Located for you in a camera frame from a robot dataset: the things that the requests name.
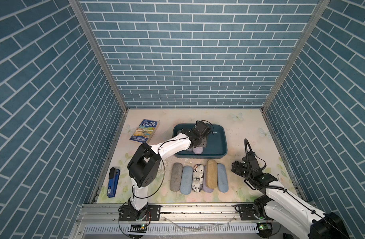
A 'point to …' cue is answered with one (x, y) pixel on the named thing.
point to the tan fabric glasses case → (211, 175)
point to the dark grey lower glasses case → (176, 177)
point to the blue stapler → (114, 175)
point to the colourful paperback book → (144, 131)
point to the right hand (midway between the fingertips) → (237, 166)
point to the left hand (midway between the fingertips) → (205, 142)
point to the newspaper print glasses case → (198, 178)
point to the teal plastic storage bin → (217, 145)
